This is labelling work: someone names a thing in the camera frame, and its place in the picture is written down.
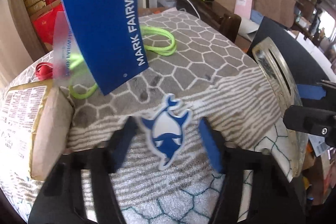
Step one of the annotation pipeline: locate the red collection gift box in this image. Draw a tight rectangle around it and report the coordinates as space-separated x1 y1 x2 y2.
33 3 64 45

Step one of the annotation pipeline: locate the tan paper package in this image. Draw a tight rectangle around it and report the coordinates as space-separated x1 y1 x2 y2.
1 79 74 181

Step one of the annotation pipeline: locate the red ribbon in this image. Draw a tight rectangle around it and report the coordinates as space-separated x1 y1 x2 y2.
35 62 54 81

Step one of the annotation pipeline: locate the pink booklet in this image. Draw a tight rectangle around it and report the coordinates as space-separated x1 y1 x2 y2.
234 0 253 19

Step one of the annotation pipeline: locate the blue Mark Fairwhale card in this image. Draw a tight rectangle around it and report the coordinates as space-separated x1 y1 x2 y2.
61 0 149 95

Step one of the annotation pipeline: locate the blue whale sticker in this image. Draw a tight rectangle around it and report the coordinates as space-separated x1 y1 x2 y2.
139 93 193 171

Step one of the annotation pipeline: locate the green cord lanyard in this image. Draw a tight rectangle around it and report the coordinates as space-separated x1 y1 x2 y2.
68 25 177 100

